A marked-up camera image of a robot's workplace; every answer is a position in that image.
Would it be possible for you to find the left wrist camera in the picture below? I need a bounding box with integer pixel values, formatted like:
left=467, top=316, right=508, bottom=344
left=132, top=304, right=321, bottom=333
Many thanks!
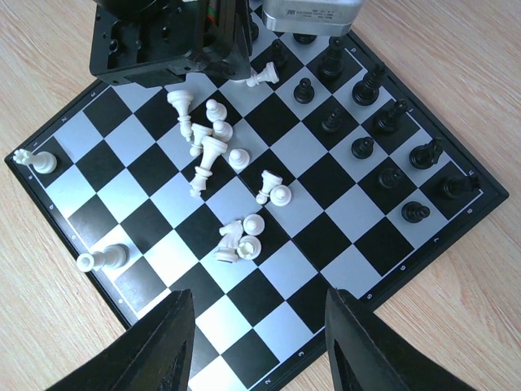
left=262, top=0, right=364, bottom=37

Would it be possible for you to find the black queen piece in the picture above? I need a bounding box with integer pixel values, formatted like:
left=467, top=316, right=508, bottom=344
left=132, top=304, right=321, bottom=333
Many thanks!
left=318, top=37, right=344, bottom=80

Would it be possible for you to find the black bishop piece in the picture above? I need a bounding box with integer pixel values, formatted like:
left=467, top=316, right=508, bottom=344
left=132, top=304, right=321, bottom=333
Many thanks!
left=372, top=99, right=409, bottom=134

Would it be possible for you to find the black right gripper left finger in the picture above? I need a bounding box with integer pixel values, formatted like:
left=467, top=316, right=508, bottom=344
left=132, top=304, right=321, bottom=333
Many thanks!
left=49, top=289, right=195, bottom=390

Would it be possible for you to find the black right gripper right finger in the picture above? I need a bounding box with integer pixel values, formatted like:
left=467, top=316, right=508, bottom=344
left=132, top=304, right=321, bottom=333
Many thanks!
left=325, top=288, right=473, bottom=391

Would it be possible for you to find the black knight piece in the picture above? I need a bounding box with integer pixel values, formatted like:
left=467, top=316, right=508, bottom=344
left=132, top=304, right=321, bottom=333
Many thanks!
left=409, top=138, right=444, bottom=169

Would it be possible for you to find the white rook piece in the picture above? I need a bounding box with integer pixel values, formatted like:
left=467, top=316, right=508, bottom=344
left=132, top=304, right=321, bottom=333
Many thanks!
left=13, top=149, right=57, bottom=174
left=237, top=235, right=261, bottom=260

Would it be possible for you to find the black rook piece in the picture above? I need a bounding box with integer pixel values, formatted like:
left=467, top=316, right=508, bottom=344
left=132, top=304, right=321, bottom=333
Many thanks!
left=441, top=174, right=481, bottom=200

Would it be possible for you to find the white pawn piece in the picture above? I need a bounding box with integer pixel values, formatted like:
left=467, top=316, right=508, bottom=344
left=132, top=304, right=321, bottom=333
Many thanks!
left=269, top=185, right=292, bottom=207
left=205, top=99, right=227, bottom=123
left=246, top=62, right=279, bottom=87
left=243, top=214, right=265, bottom=236
left=228, top=148, right=250, bottom=170
left=212, top=120, right=233, bottom=143

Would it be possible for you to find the black king piece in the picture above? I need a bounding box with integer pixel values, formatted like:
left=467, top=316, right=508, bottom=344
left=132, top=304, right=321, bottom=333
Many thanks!
left=352, top=63, right=387, bottom=106

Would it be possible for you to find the black and grey chessboard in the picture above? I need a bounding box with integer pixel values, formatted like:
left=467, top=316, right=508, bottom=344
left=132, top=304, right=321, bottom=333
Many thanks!
left=3, top=0, right=510, bottom=391

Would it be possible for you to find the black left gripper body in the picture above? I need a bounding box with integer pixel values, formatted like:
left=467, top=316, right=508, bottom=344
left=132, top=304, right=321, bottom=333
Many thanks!
left=90, top=0, right=252, bottom=88

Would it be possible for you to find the white king piece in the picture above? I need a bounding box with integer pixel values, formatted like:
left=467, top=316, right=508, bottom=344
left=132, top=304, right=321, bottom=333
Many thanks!
left=190, top=136, right=228, bottom=198

